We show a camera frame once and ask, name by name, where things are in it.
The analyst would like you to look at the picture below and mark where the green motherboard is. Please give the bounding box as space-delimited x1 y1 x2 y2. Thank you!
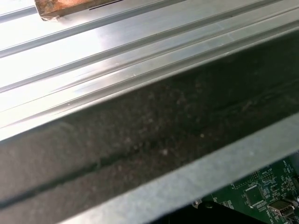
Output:
210 154 299 224

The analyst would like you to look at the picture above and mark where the silver board connector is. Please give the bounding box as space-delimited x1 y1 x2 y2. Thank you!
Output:
267 199 295 221

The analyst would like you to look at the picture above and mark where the black square chip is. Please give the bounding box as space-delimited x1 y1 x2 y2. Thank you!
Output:
242 184 266 208

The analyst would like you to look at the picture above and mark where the brown square base plate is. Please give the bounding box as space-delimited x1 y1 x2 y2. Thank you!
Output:
34 0 124 22

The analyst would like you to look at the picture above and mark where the black PC case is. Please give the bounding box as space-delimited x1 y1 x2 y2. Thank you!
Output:
0 23 299 224

